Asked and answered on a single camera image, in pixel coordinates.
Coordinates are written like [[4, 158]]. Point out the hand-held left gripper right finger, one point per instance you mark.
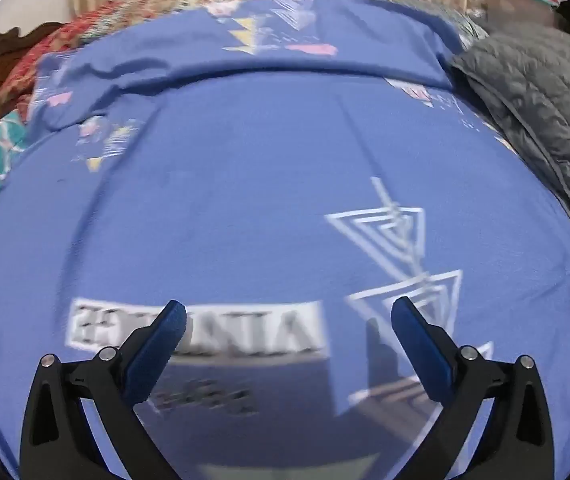
[[422, 347]]

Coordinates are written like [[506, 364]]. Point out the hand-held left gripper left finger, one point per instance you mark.
[[157, 347]]

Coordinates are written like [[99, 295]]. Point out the blue printed t-shirt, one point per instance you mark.
[[245, 185]]

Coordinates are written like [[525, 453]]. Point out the grey quilted jacket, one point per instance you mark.
[[540, 110]]

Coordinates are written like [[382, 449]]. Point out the carved wooden headboard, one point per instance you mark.
[[0, 55]]

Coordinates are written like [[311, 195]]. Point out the red patterned quilt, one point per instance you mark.
[[115, 15]]

